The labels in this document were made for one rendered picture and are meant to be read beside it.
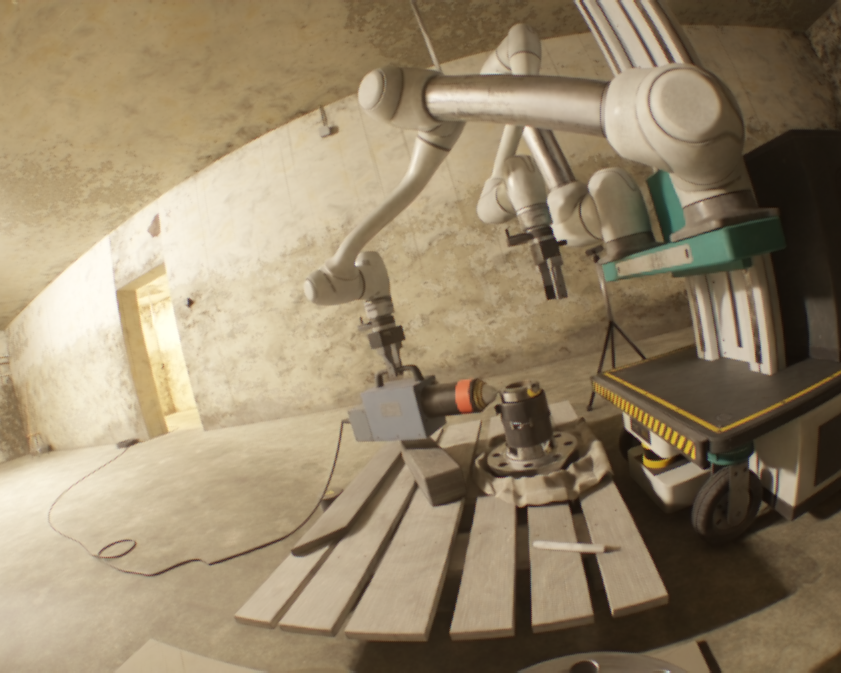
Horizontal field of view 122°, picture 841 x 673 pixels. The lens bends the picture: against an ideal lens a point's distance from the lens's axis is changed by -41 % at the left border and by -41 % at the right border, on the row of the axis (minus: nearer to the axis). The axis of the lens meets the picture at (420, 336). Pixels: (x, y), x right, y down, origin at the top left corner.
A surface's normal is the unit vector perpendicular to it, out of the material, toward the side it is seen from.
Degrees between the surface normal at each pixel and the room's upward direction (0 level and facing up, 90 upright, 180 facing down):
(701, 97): 93
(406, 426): 90
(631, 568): 0
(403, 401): 90
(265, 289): 90
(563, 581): 0
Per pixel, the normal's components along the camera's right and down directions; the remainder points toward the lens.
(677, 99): -0.59, 0.24
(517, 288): -0.22, 0.10
